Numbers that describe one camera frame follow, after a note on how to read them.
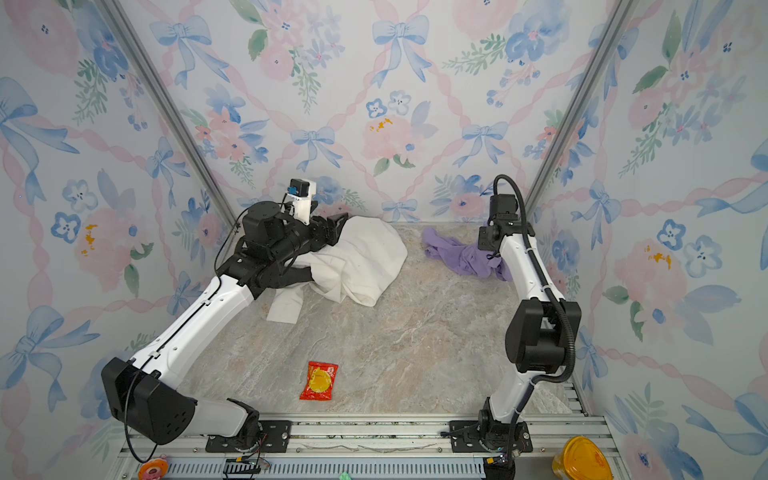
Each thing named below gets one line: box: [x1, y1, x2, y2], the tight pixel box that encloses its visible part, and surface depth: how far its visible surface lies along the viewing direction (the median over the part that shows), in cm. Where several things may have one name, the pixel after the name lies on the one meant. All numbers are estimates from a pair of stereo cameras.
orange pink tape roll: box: [138, 454, 169, 480], surface depth 69 cm
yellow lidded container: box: [552, 436, 614, 480], surface depth 64 cm
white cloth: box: [267, 216, 408, 324], surface depth 100 cm
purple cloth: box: [421, 227, 512, 282], surface depth 109 cm
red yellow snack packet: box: [300, 361, 339, 401], surface depth 83 cm
